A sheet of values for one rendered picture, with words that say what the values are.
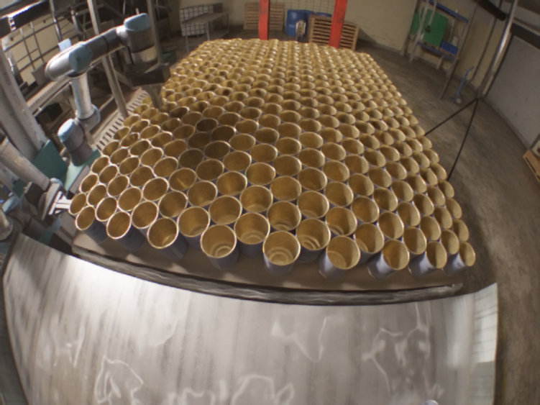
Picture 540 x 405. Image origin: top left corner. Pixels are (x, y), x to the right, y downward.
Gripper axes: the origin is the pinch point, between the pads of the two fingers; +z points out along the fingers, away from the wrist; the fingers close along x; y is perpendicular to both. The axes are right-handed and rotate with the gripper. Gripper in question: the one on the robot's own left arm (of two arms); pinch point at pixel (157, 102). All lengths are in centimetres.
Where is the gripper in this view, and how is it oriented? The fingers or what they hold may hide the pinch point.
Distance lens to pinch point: 82.1
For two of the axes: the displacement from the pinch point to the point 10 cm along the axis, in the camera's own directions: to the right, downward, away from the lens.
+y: 0.9, -8.3, 5.6
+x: -10.0, -1.0, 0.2
